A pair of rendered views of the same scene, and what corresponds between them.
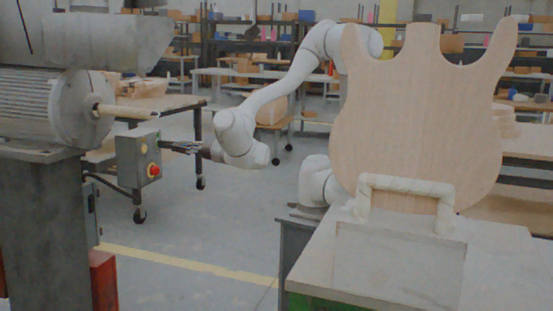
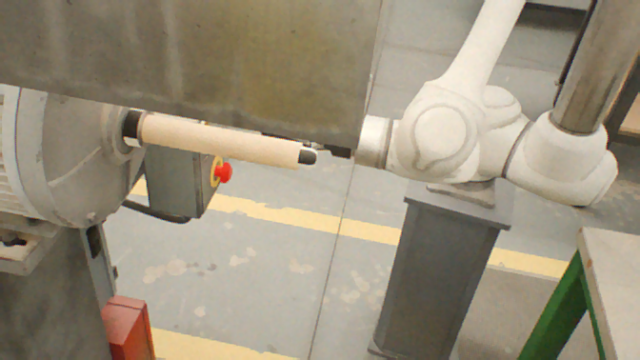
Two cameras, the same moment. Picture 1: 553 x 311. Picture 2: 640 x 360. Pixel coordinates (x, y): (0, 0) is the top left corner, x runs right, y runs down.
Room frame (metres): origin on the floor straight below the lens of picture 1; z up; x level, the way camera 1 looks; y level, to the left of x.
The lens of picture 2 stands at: (0.79, 0.45, 1.63)
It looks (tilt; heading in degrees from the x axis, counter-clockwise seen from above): 40 degrees down; 348
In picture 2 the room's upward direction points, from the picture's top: 7 degrees clockwise
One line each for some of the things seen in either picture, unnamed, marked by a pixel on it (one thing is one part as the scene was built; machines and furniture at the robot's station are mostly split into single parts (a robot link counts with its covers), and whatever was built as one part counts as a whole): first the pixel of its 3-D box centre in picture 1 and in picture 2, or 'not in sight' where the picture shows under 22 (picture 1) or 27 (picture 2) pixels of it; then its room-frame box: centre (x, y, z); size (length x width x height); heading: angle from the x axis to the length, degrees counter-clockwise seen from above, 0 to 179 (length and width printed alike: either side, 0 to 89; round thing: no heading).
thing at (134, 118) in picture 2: (99, 109); (139, 127); (1.35, 0.55, 1.25); 0.05 x 0.02 x 0.05; 162
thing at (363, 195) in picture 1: (363, 199); not in sight; (0.91, -0.19, 1.15); 0.03 x 0.03 x 0.09
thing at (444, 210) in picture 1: (444, 212); not in sight; (0.85, -0.35, 1.15); 0.03 x 0.03 x 0.09
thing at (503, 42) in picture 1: (493, 43); not in sight; (0.88, -0.41, 1.49); 0.07 x 0.04 x 0.10; 71
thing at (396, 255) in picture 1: (397, 252); not in sight; (0.93, -0.28, 1.02); 0.27 x 0.15 x 0.17; 72
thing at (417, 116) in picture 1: (414, 120); not in sight; (0.92, -0.28, 1.33); 0.35 x 0.04 x 0.40; 71
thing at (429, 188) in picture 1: (404, 185); not in sight; (0.88, -0.27, 1.20); 0.20 x 0.03 x 0.03; 71
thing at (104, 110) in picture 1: (127, 111); (223, 142); (1.32, 0.46, 1.25); 0.18 x 0.03 x 0.03; 72
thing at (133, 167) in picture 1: (121, 163); (147, 160); (1.62, 0.60, 0.99); 0.24 x 0.21 x 0.26; 72
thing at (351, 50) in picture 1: (358, 43); not in sight; (0.96, -0.16, 1.48); 0.07 x 0.04 x 0.09; 71
